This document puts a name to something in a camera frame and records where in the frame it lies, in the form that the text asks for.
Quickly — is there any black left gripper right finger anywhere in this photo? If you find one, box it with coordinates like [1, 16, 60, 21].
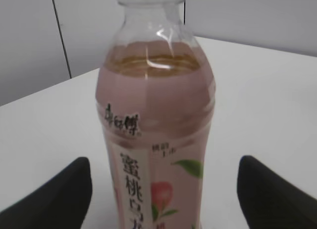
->
[237, 155, 317, 229]

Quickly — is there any pink peach tea bottle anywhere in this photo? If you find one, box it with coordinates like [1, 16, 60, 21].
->
[96, 0, 215, 229]

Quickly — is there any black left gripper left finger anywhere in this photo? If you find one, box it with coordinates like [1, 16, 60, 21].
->
[0, 157, 93, 229]

